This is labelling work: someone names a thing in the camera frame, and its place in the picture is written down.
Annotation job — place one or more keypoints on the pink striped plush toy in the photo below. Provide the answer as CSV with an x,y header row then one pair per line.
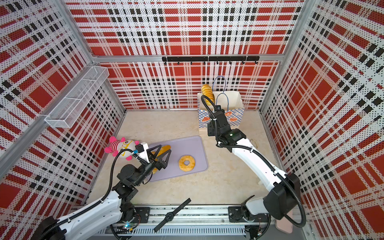
x,y
115,145

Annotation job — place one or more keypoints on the black wristwatch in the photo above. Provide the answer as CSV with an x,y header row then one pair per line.
x,y
170,215

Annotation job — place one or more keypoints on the black hook rail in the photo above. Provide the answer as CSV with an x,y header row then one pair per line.
x,y
211,59

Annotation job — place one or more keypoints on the ridged fake bread bottom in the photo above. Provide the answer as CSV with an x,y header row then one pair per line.
x,y
208,92

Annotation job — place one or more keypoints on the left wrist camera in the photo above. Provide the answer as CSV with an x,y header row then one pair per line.
x,y
141,152

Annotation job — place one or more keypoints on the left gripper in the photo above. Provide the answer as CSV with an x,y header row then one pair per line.
x,y
160,165

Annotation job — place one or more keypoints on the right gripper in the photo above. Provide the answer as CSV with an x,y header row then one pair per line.
x,y
210,132

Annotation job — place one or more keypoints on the blue checkered paper bag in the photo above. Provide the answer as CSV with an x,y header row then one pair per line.
x,y
230,102

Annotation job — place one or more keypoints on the ring shaped fake bread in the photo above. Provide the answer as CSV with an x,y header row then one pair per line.
x,y
187,163

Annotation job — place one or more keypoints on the lilac tray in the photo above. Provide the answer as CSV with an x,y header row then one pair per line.
x,y
189,146

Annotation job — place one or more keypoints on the ridged fake bread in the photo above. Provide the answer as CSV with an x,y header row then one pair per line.
x,y
208,92
162,150

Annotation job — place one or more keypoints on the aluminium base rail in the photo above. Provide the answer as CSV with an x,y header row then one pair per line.
x,y
200,222

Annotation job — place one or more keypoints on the pink smartphone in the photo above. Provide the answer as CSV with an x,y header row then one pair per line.
x,y
284,226

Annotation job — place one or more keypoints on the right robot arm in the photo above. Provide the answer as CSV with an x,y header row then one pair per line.
x,y
283,198

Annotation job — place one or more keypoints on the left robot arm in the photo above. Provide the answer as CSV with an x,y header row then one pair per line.
x,y
111,208

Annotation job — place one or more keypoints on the white wire mesh basket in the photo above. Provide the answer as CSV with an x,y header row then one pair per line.
x,y
69,109

